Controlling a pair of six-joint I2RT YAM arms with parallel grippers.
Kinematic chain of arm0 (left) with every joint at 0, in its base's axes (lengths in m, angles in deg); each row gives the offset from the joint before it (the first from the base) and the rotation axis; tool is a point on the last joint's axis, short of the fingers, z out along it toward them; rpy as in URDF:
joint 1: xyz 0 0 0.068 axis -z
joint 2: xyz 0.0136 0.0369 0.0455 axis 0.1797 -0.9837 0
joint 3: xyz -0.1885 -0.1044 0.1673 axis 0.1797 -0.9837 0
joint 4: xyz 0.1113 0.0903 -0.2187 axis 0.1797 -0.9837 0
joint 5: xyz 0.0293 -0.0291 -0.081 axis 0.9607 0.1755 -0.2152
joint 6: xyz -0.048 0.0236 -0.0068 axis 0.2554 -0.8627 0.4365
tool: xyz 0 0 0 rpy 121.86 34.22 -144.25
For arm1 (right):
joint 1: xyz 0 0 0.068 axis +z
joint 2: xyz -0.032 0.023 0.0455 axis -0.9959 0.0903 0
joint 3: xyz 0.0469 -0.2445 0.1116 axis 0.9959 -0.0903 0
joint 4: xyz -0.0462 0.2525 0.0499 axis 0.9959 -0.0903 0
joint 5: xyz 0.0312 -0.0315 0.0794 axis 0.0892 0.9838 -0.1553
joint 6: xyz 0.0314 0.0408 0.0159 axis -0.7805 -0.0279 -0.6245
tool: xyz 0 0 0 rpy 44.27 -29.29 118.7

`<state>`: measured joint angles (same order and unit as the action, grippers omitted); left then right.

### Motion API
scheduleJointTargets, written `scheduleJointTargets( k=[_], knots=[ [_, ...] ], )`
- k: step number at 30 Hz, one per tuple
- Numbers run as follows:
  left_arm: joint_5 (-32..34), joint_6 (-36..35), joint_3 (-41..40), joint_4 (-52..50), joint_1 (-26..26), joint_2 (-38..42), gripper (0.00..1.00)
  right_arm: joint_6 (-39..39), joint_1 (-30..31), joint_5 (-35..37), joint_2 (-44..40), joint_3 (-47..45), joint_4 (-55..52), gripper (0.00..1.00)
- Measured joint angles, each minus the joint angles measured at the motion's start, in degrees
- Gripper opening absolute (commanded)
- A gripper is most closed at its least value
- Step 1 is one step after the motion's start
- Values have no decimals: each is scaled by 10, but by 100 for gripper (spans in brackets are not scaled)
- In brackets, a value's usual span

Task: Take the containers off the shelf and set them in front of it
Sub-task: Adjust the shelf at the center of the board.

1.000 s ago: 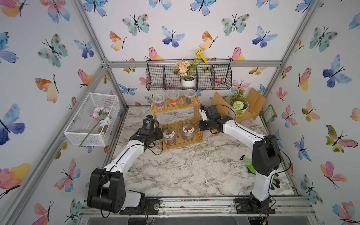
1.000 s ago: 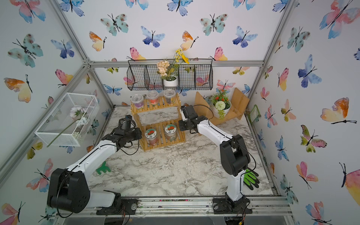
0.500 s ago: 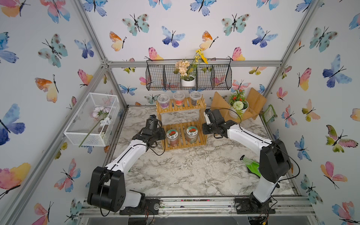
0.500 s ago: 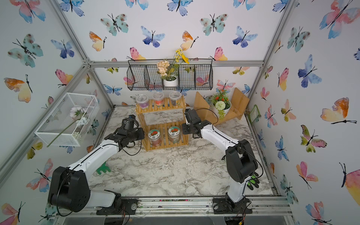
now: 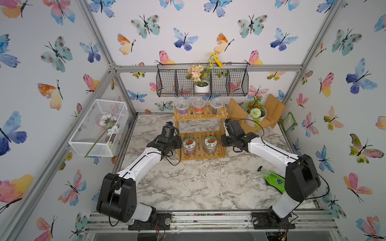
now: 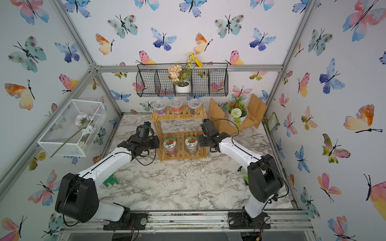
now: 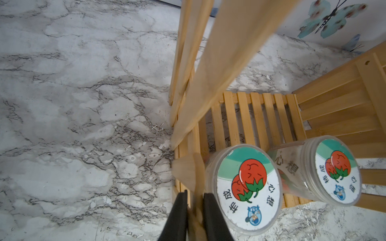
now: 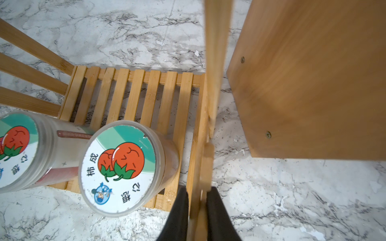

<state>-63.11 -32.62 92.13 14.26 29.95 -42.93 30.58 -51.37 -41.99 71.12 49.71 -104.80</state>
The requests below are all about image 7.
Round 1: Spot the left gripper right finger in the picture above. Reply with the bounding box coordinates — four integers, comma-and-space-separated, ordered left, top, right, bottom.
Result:
203, 193, 234, 241

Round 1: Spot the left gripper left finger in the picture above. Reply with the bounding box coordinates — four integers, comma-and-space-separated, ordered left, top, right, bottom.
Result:
158, 190, 188, 241

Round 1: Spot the tomato lid jar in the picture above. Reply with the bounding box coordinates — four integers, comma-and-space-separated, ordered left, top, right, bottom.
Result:
205, 144, 283, 236
268, 136, 362, 206

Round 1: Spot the bamboo two-tier shelf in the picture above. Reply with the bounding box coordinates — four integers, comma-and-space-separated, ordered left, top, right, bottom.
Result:
168, 0, 386, 241

